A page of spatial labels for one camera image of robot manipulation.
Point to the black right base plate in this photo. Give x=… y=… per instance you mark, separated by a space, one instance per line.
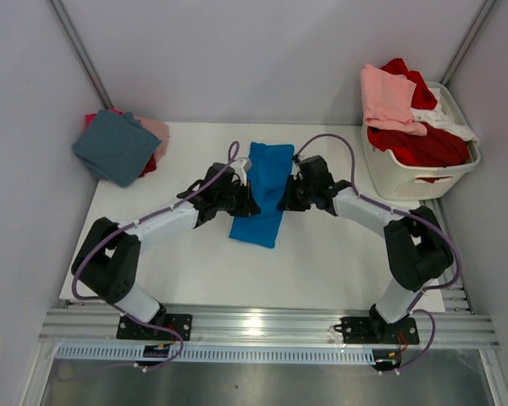
x=367 y=330

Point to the white slotted cable duct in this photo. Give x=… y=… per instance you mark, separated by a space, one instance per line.
x=268 y=355

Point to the white t-shirt in basket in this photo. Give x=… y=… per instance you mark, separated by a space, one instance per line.
x=446 y=115

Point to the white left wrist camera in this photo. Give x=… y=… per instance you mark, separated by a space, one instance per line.
x=241 y=167

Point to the teal folded t-shirt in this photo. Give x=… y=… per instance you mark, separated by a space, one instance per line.
x=116 y=147

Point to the right aluminium frame post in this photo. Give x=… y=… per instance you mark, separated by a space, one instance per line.
x=474 y=31

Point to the bright blue t-shirt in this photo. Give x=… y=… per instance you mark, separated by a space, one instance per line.
x=271 y=166

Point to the red t-shirt in basket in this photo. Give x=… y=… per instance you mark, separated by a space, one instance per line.
x=437 y=148

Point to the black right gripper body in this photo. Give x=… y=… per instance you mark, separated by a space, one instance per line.
x=300 y=196

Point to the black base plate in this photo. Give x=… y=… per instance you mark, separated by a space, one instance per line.
x=367 y=330
x=164 y=327

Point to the pink folded t-shirt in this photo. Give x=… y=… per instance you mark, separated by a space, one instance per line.
x=160 y=130

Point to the pink t-shirt in basket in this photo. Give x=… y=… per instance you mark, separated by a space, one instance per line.
x=386 y=101

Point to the white perforated laundry basket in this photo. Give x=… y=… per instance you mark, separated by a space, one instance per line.
x=395 y=181

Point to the red folded t-shirt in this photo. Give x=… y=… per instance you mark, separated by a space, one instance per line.
x=150 y=166

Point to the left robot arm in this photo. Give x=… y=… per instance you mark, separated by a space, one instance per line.
x=108 y=259

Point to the aluminium mounting rail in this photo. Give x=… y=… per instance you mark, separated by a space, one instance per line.
x=243 y=326

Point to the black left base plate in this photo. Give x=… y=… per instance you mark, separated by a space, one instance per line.
x=164 y=327

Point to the left aluminium frame post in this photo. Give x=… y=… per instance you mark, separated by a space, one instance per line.
x=78 y=48

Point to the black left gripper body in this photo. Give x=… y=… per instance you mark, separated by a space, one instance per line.
x=234 y=201

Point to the aluminium frame post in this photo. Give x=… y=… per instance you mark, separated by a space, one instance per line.
x=474 y=31
x=78 y=48

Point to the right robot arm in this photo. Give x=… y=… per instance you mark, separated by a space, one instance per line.
x=416 y=253

